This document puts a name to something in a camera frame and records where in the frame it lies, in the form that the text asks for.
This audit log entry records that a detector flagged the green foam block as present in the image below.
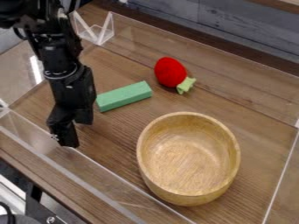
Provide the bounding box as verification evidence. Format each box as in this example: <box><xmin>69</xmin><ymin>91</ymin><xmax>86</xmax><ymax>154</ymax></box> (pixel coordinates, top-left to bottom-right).
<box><xmin>96</xmin><ymin>81</ymin><xmax>152</xmax><ymax>112</ymax></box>

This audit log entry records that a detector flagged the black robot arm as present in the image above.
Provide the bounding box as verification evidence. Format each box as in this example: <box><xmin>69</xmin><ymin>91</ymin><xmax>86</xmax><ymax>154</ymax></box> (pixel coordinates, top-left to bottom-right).
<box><xmin>0</xmin><ymin>0</ymin><xmax>96</xmax><ymax>148</ymax></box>

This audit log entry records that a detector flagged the red plush strawberry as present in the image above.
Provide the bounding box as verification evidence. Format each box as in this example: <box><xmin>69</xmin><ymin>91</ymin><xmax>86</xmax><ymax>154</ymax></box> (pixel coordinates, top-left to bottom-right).
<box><xmin>153</xmin><ymin>57</ymin><xmax>196</xmax><ymax>95</ymax></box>

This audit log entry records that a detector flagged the black cable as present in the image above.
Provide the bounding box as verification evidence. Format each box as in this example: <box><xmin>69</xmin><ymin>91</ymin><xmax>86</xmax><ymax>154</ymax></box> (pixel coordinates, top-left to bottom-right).
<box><xmin>0</xmin><ymin>202</ymin><xmax>14</xmax><ymax>224</ymax></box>

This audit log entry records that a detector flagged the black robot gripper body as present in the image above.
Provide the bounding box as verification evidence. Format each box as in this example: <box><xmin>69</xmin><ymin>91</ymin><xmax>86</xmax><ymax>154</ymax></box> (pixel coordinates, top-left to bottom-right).
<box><xmin>45</xmin><ymin>65</ymin><xmax>96</xmax><ymax>124</ymax></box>

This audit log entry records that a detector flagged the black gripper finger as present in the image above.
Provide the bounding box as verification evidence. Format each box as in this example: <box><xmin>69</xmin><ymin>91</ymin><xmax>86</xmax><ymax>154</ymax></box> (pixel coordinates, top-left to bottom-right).
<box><xmin>46</xmin><ymin>105</ymin><xmax>80</xmax><ymax>148</ymax></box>

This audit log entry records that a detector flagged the clear acrylic corner bracket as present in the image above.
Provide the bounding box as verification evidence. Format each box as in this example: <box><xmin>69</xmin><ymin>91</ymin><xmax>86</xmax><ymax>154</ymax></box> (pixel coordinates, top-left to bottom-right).
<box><xmin>72</xmin><ymin>11</ymin><xmax>115</xmax><ymax>46</ymax></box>

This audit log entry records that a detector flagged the wooden bowl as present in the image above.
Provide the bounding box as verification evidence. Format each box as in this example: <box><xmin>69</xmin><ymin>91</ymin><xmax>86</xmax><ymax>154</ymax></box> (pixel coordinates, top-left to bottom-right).
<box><xmin>136</xmin><ymin>111</ymin><xmax>240</xmax><ymax>207</ymax></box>

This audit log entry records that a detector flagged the black metal table frame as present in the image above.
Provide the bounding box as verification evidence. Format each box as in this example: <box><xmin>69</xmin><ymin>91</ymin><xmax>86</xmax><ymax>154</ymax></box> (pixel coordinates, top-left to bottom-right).
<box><xmin>24</xmin><ymin>184</ymin><xmax>81</xmax><ymax>224</ymax></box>

